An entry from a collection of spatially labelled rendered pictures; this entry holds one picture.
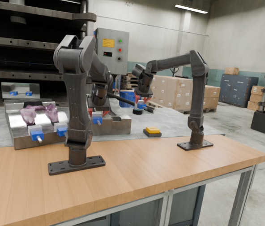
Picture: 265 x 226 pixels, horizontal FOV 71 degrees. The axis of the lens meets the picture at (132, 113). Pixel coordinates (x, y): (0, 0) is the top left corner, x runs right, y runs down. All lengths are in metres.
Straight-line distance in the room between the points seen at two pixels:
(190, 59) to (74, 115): 0.59
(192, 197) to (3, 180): 1.19
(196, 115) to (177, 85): 3.86
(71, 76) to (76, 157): 0.28
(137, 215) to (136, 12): 7.81
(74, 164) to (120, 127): 0.40
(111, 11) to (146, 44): 1.87
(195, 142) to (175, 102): 3.90
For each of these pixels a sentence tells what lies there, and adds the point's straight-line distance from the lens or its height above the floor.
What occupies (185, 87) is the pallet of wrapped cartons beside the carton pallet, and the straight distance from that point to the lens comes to 4.99.
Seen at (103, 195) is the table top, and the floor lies 0.80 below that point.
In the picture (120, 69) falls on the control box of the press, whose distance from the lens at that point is 1.86.
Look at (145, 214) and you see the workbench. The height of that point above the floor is 0.23.
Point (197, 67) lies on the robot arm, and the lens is 0.93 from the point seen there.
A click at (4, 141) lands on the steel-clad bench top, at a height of 0.80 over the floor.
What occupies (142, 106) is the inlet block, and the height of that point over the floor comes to 0.94.
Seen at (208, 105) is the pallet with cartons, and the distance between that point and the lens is 5.86.
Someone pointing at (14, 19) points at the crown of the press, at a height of 1.46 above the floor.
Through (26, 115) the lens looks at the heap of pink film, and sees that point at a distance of 1.04.
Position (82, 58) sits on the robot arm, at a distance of 0.56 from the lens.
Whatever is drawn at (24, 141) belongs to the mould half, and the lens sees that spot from 0.90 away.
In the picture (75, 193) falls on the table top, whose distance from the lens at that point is 0.62.
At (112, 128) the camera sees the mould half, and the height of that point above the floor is 0.84.
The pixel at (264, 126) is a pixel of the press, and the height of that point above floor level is 0.15.
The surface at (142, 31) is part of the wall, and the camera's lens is 8.48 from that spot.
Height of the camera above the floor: 1.18
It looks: 14 degrees down
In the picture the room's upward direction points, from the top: 5 degrees clockwise
